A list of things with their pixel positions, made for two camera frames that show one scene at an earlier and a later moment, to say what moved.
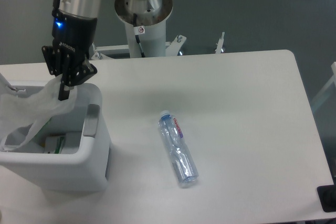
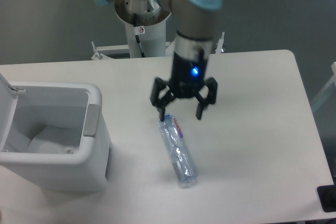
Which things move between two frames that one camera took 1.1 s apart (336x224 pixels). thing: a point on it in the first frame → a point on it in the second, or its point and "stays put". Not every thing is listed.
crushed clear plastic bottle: [171, 130] stays put
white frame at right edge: [332, 83] stays put
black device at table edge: [327, 195] stays put
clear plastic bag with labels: [25, 114] → [56, 140]
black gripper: [77, 35] → [187, 76]
